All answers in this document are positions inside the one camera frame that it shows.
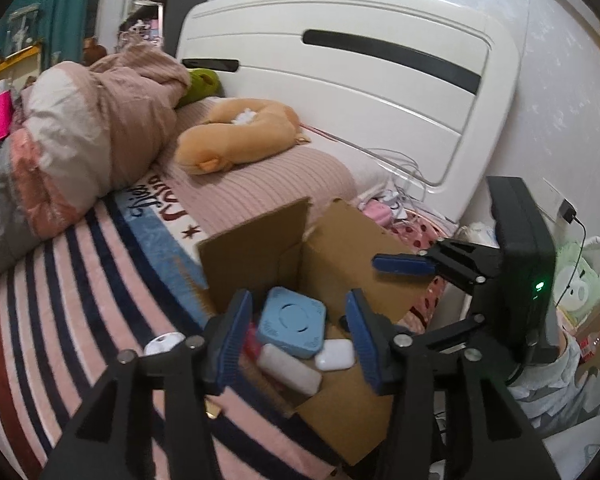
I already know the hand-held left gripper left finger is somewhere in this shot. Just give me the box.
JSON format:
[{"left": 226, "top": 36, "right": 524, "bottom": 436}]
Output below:
[{"left": 40, "top": 289, "right": 254, "bottom": 480}]

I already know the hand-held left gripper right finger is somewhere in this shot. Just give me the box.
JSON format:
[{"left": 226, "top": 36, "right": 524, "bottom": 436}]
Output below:
[{"left": 344, "top": 289, "right": 562, "bottom": 480}]

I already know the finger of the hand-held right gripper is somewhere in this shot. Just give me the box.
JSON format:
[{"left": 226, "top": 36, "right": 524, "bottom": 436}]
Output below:
[
  {"left": 372, "top": 240, "right": 504, "bottom": 286},
  {"left": 414, "top": 311, "right": 526, "bottom": 382}
]

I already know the blue square plastic device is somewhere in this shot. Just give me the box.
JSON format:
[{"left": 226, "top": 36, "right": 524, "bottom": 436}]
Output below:
[{"left": 256, "top": 286, "right": 328, "bottom": 360}]

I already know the brown cardboard box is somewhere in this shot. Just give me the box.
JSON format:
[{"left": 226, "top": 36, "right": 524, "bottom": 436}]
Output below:
[{"left": 196, "top": 196, "right": 447, "bottom": 467}]

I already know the small red item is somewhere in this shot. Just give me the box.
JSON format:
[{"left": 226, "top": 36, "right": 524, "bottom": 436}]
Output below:
[{"left": 243, "top": 322, "right": 266, "bottom": 362}]

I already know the white earbuds case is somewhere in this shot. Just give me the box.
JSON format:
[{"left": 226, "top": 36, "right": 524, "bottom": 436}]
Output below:
[{"left": 314, "top": 338, "right": 356, "bottom": 373}]

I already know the pink polka dot cloth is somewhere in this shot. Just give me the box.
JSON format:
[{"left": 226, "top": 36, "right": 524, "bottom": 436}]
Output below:
[{"left": 387, "top": 217, "right": 457, "bottom": 333}]

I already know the green pig plush bag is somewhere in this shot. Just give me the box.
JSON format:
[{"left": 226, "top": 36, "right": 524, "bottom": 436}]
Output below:
[{"left": 550, "top": 236, "right": 600, "bottom": 322}]

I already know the pink crumpled garment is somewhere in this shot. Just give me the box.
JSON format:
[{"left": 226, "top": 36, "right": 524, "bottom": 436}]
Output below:
[{"left": 357, "top": 195, "right": 406, "bottom": 226}]

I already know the white rectangular bar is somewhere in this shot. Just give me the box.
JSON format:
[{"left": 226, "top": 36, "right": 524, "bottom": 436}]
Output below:
[{"left": 256, "top": 342, "right": 323, "bottom": 397}]

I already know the white round device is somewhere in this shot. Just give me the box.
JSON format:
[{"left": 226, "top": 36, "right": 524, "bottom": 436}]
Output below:
[{"left": 143, "top": 332, "right": 187, "bottom": 358}]

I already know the red capped bottle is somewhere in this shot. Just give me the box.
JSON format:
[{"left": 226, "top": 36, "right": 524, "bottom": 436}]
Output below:
[{"left": 577, "top": 324, "right": 600, "bottom": 357}]

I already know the pink ribbed pillow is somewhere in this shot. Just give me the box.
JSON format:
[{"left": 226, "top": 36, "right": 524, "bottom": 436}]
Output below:
[{"left": 152, "top": 97, "right": 357, "bottom": 242}]

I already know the white bed headboard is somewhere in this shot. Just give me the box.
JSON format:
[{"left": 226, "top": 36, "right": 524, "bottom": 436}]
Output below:
[{"left": 174, "top": 0, "right": 524, "bottom": 227}]

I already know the orange plush pillow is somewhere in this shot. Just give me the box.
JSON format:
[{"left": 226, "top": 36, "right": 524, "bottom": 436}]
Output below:
[{"left": 173, "top": 97, "right": 314, "bottom": 176}]

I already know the green plush toy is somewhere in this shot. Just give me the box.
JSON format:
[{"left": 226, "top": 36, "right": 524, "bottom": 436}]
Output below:
[{"left": 175, "top": 67, "right": 222, "bottom": 109}]

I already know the pink crumpled quilt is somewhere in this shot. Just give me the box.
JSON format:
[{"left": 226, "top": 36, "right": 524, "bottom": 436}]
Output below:
[{"left": 0, "top": 41, "right": 194, "bottom": 288}]

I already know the brown teddy bear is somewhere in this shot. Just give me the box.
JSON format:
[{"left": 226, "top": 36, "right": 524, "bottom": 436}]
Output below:
[{"left": 82, "top": 36, "right": 108, "bottom": 67}]

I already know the pink book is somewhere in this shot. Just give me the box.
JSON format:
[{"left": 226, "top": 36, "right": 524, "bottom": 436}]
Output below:
[{"left": 0, "top": 92, "right": 14, "bottom": 142}]

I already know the teal curtain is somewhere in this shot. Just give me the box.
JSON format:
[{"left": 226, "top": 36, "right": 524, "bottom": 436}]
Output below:
[{"left": 0, "top": 0, "right": 100, "bottom": 67}]

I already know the black charger cable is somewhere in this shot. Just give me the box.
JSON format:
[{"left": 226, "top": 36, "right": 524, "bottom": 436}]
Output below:
[{"left": 555, "top": 216, "right": 590, "bottom": 311}]

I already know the black wall charger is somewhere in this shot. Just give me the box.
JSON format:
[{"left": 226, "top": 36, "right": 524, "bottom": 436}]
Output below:
[{"left": 557, "top": 199, "right": 579, "bottom": 227}]

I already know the white wall socket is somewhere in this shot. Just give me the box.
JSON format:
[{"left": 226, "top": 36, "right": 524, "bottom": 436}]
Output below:
[{"left": 539, "top": 177, "right": 567, "bottom": 222}]

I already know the white cable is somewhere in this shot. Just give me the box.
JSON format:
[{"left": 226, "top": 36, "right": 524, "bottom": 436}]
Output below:
[{"left": 352, "top": 146, "right": 462, "bottom": 227}]

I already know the pink cable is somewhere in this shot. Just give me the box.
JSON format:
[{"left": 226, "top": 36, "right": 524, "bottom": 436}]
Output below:
[{"left": 299, "top": 121, "right": 363, "bottom": 150}]

